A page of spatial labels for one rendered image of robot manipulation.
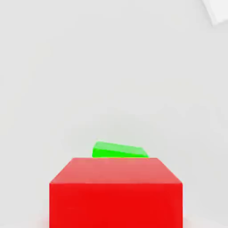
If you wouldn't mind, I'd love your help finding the small green cube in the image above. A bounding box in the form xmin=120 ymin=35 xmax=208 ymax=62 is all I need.
xmin=92 ymin=141 xmax=150 ymax=159

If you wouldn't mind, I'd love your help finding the small red cube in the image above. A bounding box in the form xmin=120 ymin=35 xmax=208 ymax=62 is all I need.
xmin=49 ymin=157 xmax=183 ymax=228

